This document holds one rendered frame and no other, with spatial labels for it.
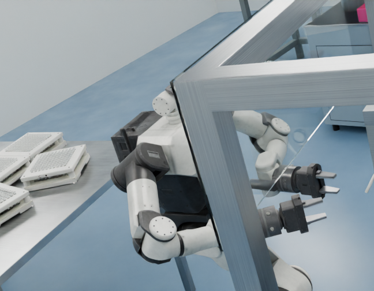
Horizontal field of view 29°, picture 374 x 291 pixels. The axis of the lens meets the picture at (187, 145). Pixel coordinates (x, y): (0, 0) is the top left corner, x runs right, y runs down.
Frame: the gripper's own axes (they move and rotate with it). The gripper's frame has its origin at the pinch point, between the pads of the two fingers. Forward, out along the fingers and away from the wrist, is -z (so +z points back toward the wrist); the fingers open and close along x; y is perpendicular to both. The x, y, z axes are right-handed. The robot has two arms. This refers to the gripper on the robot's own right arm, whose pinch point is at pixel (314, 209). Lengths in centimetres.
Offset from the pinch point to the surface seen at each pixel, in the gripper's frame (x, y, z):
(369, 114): -34.6, 20.6, -16.9
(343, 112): 81, -252, -53
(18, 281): 97, -172, 162
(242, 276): -33, 73, 22
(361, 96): -68, 89, -3
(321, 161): 97, -223, -30
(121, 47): 77, -563, 112
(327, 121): 89, -262, -44
